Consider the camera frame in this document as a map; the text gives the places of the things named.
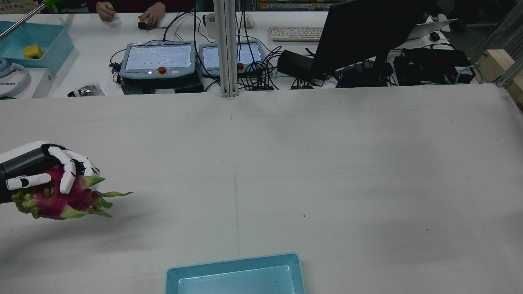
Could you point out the black computer monitor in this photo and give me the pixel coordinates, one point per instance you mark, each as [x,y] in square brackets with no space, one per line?
[367,32]

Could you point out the aluminium frame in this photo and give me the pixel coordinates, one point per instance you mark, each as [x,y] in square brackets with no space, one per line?
[508,75]

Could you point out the person's right hand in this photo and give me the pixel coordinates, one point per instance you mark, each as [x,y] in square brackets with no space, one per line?
[106,11]

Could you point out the black power strip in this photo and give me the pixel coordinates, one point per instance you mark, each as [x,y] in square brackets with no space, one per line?
[262,87]
[302,86]

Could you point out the black computer mouse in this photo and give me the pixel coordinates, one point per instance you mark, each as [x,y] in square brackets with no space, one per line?
[434,36]

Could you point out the colourful printed box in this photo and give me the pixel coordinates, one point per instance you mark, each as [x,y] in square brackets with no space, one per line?
[18,6]

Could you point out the white computer mouse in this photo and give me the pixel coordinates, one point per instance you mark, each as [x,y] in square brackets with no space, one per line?
[249,21]

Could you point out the wooden block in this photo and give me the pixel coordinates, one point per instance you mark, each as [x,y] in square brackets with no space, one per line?
[496,65]

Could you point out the silver laptop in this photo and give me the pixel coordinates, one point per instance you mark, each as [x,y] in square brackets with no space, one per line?
[429,28]

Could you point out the metal rod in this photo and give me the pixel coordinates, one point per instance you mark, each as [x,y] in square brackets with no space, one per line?
[20,21]

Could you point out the person's left hand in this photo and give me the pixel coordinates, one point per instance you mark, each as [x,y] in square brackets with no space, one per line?
[154,13]

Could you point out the aluminium profile post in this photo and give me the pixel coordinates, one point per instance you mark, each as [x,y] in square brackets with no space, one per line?
[226,49]

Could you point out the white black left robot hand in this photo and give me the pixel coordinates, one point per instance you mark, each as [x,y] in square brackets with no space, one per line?
[28,163]

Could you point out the light blue bin holding toy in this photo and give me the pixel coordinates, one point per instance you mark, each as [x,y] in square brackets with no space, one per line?
[53,45]

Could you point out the white mug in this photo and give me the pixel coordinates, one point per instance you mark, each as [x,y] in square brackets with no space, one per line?
[210,26]

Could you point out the white keyboard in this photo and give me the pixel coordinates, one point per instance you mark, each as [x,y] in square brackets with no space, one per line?
[296,33]

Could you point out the pink dragon fruit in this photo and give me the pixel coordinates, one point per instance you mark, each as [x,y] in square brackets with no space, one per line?
[61,204]

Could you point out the large grey teach pendant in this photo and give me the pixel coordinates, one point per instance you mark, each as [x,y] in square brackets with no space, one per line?
[159,57]

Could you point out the small grey teach pendant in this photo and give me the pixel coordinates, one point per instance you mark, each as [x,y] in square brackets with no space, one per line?
[209,57]

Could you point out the white cardboard box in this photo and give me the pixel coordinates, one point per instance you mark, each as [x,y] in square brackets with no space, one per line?
[43,85]

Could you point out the black electronics box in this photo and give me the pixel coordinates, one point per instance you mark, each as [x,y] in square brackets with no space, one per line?
[425,67]

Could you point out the yellow printed box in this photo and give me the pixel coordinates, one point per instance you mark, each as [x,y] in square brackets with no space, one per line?
[294,6]

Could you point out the green plastic object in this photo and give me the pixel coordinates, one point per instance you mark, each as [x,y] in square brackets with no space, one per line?
[52,5]

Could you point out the person's dark torso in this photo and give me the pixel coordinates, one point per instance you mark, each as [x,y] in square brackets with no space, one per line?
[130,4]

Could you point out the black box under pendant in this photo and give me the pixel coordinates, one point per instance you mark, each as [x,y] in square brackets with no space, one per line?
[184,85]

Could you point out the clear plastic bag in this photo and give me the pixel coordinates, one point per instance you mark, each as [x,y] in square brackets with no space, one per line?
[86,90]

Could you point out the yellow toy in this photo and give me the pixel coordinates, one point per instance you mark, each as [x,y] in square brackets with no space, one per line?
[33,52]

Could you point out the small black device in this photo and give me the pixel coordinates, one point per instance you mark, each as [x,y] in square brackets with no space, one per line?
[141,26]

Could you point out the empty light blue bin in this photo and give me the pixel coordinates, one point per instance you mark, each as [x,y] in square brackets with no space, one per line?
[233,281]

